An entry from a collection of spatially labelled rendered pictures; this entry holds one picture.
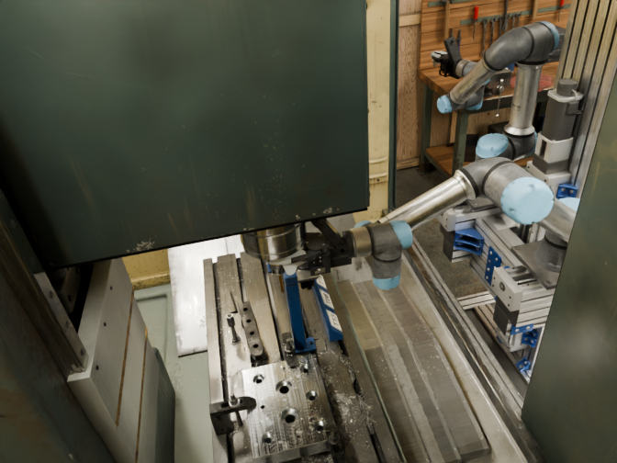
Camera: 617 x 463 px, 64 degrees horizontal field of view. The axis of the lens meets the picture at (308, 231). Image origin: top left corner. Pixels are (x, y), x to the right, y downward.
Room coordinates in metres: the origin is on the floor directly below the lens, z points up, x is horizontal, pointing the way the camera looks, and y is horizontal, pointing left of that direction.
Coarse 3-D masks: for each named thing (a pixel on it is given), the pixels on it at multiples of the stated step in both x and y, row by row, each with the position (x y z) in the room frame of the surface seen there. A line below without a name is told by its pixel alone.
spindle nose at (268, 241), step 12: (276, 228) 0.88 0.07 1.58; (288, 228) 0.89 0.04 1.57; (300, 228) 0.92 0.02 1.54; (252, 240) 0.89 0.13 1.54; (264, 240) 0.88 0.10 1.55; (276, 240) 0.88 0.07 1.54; (288, 240) 0.89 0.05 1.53; (300, 240) 0.91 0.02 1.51; (252, 252) 0.90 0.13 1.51; (264, 252) 0.88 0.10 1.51; (276, 252) 0.88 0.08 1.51; (288, 252) 0.89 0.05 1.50
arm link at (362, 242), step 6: (354, 228) 1.01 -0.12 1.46; (360, 228) 1.00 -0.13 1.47; (354, 234) 0.98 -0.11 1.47; (360, 234) 0.98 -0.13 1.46; (366, 234) 0.98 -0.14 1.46; (354, 240) 0.97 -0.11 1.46; (360, 240) 0.96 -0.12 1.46; (366, 240) 0.97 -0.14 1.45; (354, 246) 0.96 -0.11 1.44; (360, 246) 0.96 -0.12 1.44; (366, 246) 0.96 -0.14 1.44; (354, 252) 0.96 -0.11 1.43; (360, 252) 0.95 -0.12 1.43; (366, 252) 0.96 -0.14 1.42
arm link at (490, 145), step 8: (488, 136) 1.81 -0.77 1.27; (496, 136) 1.79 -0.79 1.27; (504, 136) 1.78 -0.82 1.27; (480, 144) 1.77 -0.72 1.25; (488, 144) 1.75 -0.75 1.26; (496, 144) 1.74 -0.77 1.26; (504, 144) 1.73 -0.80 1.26; (512, 144) 1.76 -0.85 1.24; (480, 152) 1.75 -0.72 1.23; (488, 152) 1.72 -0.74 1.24; (496, 152) 1.72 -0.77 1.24; (504, 152) 1.73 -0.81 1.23; (512, 152) 1.74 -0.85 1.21; (512, 160) 1.75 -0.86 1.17
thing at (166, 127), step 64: (0, 0) 0.79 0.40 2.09; (64, 0) 0.80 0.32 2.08; (128, 0) 0.81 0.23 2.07; (192, 0) 0.83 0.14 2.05; (256, 0) 0.84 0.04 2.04; (320, 0) 0.86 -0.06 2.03; (0, 64) 0.78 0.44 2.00; (64, 64) 0.80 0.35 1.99; (128, 64) 0.81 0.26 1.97; (192, 64) 0.82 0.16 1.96; (256, 64) 0.84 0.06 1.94; (320, 64) 0.85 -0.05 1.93; (0, 128) 0.78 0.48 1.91; (64, 128) 0.79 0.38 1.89; (128, 128) 0.81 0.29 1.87; (192, 128) 0.82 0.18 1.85; (256, 128) 0.84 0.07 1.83; (320, 128) 0.85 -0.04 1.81; (64, 192) 0.79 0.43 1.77; (128, 192) 0.80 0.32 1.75; (192, 192) 0.82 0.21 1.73; (256, 192) 0.83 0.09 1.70; (320, 192) 0.85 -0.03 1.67; (64, 256) 0.78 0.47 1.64
